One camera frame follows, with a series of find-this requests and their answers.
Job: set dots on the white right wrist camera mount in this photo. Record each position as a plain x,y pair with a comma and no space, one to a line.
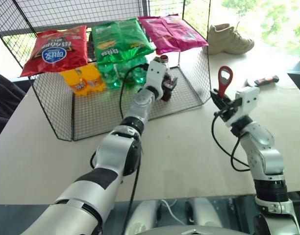
248,98

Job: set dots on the red bottle opener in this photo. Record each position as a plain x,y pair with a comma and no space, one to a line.
224,84

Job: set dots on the green chip bag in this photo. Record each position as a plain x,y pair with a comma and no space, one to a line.
120,39

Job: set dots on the beige lace-up shoe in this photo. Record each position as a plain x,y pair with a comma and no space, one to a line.
228,39

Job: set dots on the red chip bag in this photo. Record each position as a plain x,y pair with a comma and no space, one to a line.
54,49

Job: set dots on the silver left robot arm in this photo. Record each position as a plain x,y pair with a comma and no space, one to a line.
110,156

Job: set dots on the dark flat panel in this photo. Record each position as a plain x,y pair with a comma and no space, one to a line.
298,68

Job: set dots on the yellow snack pack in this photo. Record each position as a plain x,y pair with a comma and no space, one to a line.
86,78

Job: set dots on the green plastic bottles pack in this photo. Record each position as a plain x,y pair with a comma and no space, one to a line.
115,76

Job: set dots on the grey robot torso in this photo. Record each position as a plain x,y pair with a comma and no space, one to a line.
191,232

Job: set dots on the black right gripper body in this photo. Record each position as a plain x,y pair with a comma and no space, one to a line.
228,107

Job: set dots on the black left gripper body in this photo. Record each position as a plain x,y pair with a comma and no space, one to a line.
166,94

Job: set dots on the magenta chip bag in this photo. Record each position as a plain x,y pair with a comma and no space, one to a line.
172,34

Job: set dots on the red metal bottle cap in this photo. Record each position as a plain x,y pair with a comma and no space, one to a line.
164,58

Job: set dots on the silver rounded robot leg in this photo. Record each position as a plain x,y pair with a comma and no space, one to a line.
206,213

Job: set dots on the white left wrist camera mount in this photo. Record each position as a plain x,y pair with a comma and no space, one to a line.
155,73

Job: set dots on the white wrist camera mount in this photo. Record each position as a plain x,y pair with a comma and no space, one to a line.
155,73
248,98

